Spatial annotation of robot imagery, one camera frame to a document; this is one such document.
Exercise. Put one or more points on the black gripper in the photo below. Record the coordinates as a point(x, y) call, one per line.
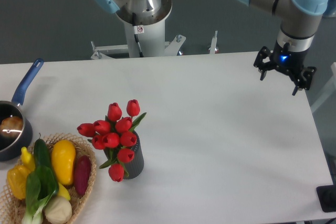
point(287, 62)

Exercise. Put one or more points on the red tulip bouquet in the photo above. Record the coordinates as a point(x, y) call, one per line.
point(106, 133)

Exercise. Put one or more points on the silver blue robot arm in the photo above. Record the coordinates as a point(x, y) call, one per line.
point(300, 20)

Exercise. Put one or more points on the dark grey ribbed vase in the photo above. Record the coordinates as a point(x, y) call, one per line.
point(125, 161)

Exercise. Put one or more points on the black device at table edge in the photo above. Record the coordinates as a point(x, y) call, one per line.
point(326, 195)

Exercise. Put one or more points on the purple sweet potato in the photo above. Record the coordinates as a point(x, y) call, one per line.
point(81, 174)

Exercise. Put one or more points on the yellow squash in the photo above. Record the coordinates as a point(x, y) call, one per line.
point(63, 158)

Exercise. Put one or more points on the yellow banana tip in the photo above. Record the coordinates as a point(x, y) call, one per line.
point(63, 192)

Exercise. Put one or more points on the green cucumber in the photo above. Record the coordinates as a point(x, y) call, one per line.
point(41, 154)

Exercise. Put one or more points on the beige garlic bulb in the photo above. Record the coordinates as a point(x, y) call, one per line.
point(58, 210)

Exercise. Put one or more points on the green bok choy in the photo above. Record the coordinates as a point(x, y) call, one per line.
point(41, 186)

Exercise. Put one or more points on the brown bread in pan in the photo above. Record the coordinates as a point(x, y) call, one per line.
point(11, 127)

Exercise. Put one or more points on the yellow bell pepper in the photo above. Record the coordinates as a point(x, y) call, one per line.
point(16, 178)

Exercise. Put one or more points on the woven wicker basket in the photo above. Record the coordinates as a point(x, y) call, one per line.
point(13, 209)

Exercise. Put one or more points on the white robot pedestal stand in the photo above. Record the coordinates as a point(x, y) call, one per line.
point(144, 26)

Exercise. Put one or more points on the blue handled saucepan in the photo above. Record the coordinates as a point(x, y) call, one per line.
point(11, 147)

